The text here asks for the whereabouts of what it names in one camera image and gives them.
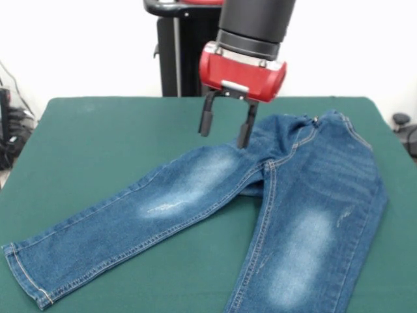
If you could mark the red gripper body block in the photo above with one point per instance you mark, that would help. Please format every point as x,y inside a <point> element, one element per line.
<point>241,76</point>

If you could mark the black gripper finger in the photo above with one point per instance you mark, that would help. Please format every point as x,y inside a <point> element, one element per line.
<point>246,130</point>
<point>207,117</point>

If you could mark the blue denim jeans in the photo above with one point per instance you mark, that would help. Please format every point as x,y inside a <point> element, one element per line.
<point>309,195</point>

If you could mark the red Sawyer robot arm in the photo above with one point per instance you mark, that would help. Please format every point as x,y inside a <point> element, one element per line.
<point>257,26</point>

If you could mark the dark green table cloth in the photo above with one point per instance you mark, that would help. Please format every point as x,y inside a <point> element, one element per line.
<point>97,130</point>

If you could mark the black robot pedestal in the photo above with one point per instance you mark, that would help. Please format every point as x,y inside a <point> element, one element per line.
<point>176,58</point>

